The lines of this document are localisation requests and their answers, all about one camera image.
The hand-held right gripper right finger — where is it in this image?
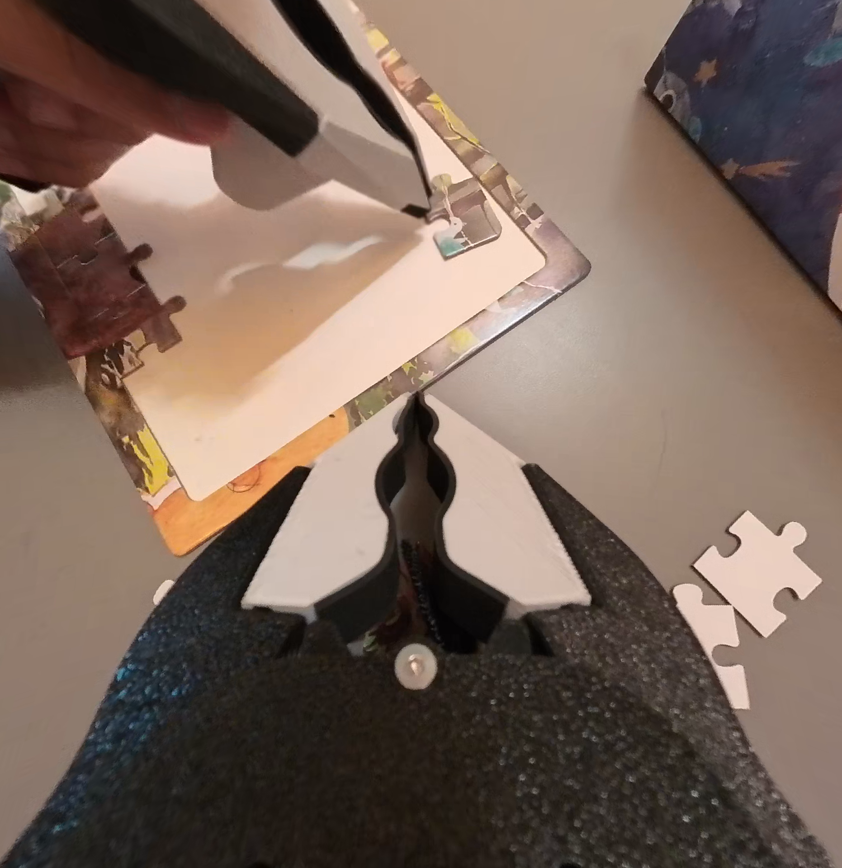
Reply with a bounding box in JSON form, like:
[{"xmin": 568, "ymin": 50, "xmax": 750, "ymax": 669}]
[{"xmin": 417, "ymin": 393, "xmax": 591, "ymax": 655}]

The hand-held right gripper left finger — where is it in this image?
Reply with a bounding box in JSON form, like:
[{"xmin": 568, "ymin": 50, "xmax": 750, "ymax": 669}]
[{"xmin": 242, "ymin": 392, "xmax": 418, "ymax": 655}]

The cardboard puzzle frame tray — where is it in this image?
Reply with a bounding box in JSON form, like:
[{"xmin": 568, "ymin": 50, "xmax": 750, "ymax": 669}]
[{"xmin": 4, "ymin": 0, "xmax": 593, "ymax": 558}]

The brown puzzle piece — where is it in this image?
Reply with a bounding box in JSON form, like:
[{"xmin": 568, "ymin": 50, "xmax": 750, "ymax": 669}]
[
  {"xmin": 75, "ymin": 295, "xmax": 188, "ymax": 381},
  {"xmin": 55, "ymin": 241, "xmax": 154, "ymax": 299},
  {"xmin": 34, "ymin": 193, "xmax": 106, "ymax": 262}
]

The white-backed grey corner puzzle piece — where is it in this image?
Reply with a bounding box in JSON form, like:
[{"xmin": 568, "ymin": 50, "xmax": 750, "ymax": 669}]
[{"xmin": 426, "ymin": 174, "xmax": 509, "ymax": 262}]

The grey desk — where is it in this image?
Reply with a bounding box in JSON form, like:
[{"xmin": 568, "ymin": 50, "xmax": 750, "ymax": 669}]
[{"xmin": 0, "ymin": 0, "xmax": 842, "ymax": 868}]

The pile of puzzle pieces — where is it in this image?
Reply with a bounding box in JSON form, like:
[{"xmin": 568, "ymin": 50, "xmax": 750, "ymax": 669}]
[{"xmin": 153, "ymin": 510, "xmax": 823, "ymax": 712}]

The printed puzzle box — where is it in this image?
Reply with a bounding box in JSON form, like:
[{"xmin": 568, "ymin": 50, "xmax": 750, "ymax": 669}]
[{"xmin": 643, "ymin": 0, "xmax": 842, "ymax": 323}]

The person's left hand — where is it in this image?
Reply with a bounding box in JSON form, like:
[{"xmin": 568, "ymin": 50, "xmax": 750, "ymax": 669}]
[{"xmin": 0, "ymin": 14, "xmax": 233, "ymax": 192}]

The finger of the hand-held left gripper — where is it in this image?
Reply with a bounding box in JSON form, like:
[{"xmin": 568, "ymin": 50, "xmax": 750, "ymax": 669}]
[
  {"xmin": 284, "ymin": 27, "xmax": 430, "ymax": 219},
  {"xmin": 272, "ymin": 0, "xmax": 430, "ymax": 206}
]

